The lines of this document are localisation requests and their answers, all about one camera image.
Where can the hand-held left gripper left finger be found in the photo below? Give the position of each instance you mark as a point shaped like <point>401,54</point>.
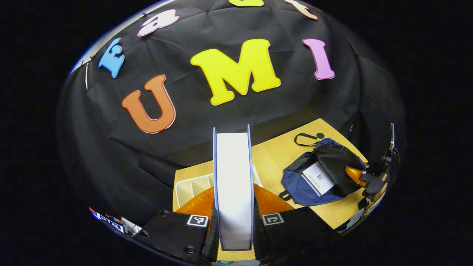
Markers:
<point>173,232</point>

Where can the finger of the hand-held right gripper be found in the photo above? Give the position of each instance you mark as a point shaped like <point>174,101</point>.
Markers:
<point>354,173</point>

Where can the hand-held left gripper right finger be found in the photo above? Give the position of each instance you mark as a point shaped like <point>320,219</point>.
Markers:
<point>292,231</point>

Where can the white grey book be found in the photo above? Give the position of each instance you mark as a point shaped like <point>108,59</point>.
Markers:
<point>319,179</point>

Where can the blue schoolbag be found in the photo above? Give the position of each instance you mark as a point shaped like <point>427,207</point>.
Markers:
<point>299,188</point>

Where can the white plastic bookshelf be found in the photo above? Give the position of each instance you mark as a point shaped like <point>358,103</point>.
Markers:
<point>192,188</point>

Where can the lavender book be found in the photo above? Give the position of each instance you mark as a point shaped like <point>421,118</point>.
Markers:
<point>234,184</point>

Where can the white side desk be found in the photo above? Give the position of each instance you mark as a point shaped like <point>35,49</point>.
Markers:
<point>131,225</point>

